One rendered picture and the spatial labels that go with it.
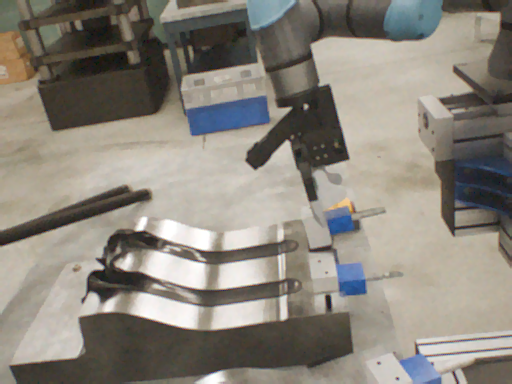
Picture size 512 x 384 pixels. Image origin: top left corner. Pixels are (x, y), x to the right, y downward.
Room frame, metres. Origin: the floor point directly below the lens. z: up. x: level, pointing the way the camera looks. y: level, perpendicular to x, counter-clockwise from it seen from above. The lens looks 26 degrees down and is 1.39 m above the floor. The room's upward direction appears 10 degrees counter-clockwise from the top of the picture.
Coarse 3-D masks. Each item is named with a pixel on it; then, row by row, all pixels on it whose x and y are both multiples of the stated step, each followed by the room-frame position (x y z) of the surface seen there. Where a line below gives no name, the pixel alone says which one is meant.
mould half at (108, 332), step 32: (128, 224) 0.86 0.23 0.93; (160, 224) 0.85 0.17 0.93; (288, 224) 0.84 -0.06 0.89; (128, 256) 0.75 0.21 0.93; (160, 256) 0.76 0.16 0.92; (288, 256) 0.74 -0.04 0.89; (320, 256) 0.72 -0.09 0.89; (64, 288) 0.81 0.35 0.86; (64, 320) 0.72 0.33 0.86; (96, 320) 0.62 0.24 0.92; (128, 320) 0.62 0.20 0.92; (160, 320) 0.61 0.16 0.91; (192, 320) 0.62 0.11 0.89; (224, 320) 0.62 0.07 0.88; (256, 320) 0.60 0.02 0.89; (288, 320) 0.59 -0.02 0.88; (320, 320) 0.59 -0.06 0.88; (32, 352) 0.65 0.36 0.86; (64, 352) 0.64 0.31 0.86; (96, 352) 0.62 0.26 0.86; (128, 352) 0.62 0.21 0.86; (160, 352) 0.61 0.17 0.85; (192, 352) 0.61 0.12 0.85; (224, 352) 0.60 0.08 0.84; (256, 352) 0.60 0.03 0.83; (288, 352) 0.59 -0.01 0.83; (320, 352) 0.59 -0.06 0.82; (352, 352) 0.58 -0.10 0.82
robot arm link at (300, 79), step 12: (312, 60) 0.78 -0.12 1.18; (276, 72) 0.77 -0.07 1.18; (288, 72) 0.77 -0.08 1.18; (300, 72) 0.77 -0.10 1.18; (312, 72) 0.78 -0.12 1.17; (276, 84) 0.78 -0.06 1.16; (288, 84) 0.76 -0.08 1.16; (300, 84) 0.76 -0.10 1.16; (312, 84) 0.77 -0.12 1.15; (276, 96) 0.78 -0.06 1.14; (288, 96) 0.77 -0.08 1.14
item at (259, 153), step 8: (288, 112) 0.81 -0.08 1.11; (280, 120) 0.81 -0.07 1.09; (288, 120) 0.78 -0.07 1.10; (296, 120) 0.77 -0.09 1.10; (272, 128) 0.81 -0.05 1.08; (280, 128) 0.78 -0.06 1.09; (288, 128) 0.78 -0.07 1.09; (296, 128) 0.77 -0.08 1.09; (264, 136) 0.81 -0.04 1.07; (272, 136) 0.78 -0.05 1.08; (280, 136) 0.78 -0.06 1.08; (288, 136) 0.77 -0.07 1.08; (256, 144) 0.79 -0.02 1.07; (264, 144) 0.78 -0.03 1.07; (272, 144) 0.78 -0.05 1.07; (280, 144) 0.77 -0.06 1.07; (248, 152) 0.79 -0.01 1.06; (256, 152) 0.78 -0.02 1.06; (264, 152) 0.78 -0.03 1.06; (272, 152) 0.78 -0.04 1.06; (248, 160) 0.78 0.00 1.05; (256, 160) 0.78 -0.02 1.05; (264, 160) 0.78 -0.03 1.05; (256, 168) 0.78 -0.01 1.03
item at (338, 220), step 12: (312, 216) 0.75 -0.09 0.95; (324, 216) 0.74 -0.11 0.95; (336, 216) 0.75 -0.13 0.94; (348, 216) 0.74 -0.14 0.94; (360, 216) 0.75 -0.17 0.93; (312, 228) 0.74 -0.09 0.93; (324, 228) 0.74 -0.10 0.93; (336, 228) 0.74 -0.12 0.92; (348, 228) 0.74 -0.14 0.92; (312, 240) 0.74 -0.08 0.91; (324, 240) 0.74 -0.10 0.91
